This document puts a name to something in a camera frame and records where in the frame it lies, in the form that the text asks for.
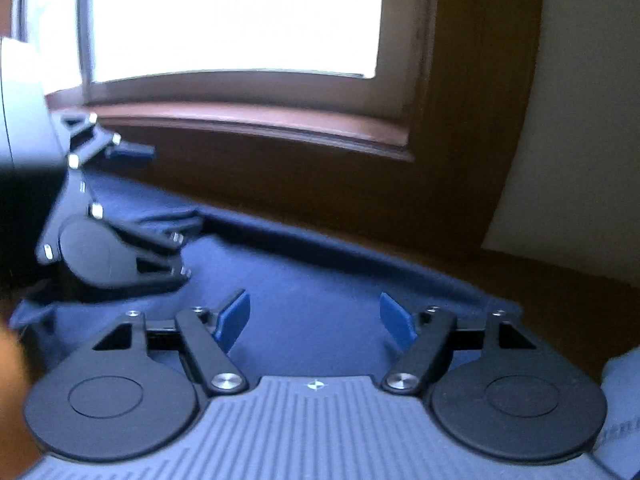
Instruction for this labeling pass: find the navy blue garment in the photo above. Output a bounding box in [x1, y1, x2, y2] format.
[9, 172, 520, 382]

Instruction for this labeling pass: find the person's hand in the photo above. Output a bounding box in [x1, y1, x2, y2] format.
[0, 298, 40, 479]

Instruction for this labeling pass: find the light grey blue cloth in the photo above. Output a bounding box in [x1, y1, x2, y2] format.
[593, 348, 640, 479]

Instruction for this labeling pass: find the window with brown frame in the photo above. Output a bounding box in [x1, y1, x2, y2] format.
[1, 0, 541, 146]

